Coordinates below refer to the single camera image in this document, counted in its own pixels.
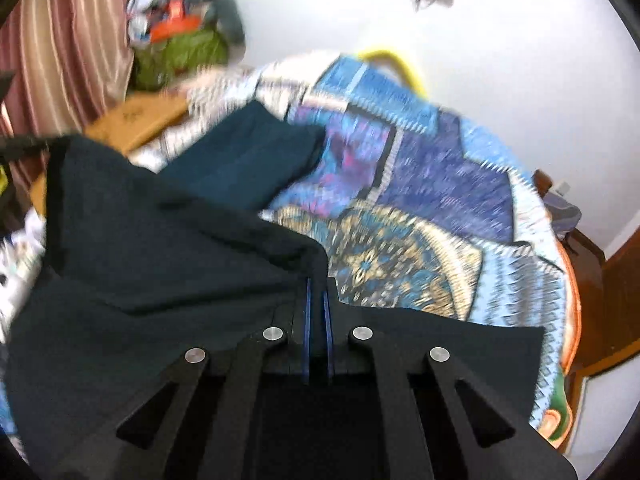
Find black pants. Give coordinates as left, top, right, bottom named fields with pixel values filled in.
left=3, top=134, right=547, bottom=476

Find patchwork blue bed quilt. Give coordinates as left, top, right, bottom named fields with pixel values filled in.
left=131, top=52, right=580, bottom=445

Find grey bag on floor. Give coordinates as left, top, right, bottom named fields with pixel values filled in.
left=542, top=191, right=582, bottom=240

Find dark teal folded garment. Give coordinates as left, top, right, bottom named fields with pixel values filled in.
left=160, top=101, right=326, bottom=212

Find wooden lap desk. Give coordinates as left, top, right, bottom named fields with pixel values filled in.
left=29, top=90, right=191, bottom=216

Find green fabric storage box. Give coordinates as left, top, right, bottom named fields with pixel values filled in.
left=132, top=29, right=229, bottom=91

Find striped pink curtain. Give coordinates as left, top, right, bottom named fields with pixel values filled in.
left=0, top=0, right=151, bottom=196

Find orange box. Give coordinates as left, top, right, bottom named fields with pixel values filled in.
left=149, top=0, right=203, bottom=44

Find grey neck pillow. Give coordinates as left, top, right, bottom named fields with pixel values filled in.
left=184, top=0, right=246, bottom=63

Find yellow foam bed rail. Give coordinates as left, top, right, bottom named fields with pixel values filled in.
left=357, top=49, right=428, bottom=100

